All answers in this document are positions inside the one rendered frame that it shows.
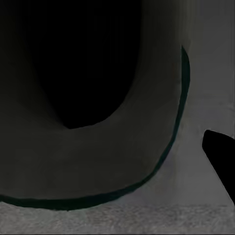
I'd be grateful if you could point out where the gym shoe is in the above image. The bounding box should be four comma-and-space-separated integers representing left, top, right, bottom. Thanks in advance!
0, 0, 195, 212

